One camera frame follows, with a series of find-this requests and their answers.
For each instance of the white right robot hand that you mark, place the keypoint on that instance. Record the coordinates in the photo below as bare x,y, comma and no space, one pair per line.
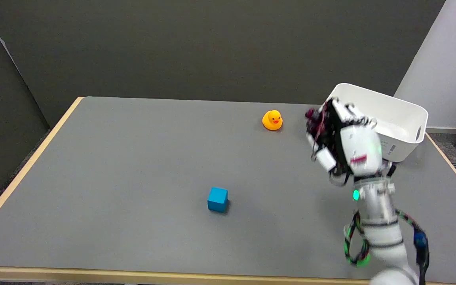
360,148

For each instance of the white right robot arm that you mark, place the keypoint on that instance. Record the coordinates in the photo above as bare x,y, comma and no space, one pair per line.
384,233

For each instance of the white plastic box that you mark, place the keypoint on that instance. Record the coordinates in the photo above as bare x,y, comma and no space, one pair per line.
394,118

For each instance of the yellow rubber duck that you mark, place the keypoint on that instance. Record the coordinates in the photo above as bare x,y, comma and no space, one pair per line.
272,120

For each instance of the blue cube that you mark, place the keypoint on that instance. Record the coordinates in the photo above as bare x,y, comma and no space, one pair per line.
217,199

